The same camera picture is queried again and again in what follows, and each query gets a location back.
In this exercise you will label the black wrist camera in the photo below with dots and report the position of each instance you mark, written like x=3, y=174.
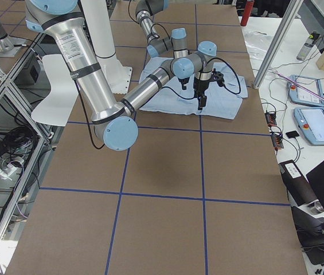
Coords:
x=217, y=77

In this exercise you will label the white mast base plate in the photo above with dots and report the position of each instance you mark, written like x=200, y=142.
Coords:
x=117, y=75

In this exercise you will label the aluminium frame post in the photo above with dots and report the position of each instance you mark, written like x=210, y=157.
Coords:
x=278, y=38

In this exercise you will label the red bottle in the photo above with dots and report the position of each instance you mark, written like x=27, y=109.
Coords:
x=247, y=12

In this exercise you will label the white camera mast pole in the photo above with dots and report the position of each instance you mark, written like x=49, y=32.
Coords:
x=98, y=22

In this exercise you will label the near blue teach pendant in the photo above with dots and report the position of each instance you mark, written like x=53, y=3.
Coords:
x=310, y=121

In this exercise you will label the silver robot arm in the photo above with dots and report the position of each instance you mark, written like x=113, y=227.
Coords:
x=63, y=20
x=161, y=31

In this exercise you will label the clear plastic bag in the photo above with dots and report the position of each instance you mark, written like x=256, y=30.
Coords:
x=257, y=44

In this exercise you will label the clear drink bottle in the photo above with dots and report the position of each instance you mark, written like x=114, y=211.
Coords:
x=308, y=45

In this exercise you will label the grabber stick tool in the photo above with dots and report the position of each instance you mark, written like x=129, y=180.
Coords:
x=274, y=71

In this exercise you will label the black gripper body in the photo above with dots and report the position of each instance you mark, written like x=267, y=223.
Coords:
x=183, y=82
x=200, y=88

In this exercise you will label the black cylinder device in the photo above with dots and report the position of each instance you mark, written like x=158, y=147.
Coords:
x=296, y=183

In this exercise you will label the light blue button shirt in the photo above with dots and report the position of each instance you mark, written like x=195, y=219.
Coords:
x=223, y=102

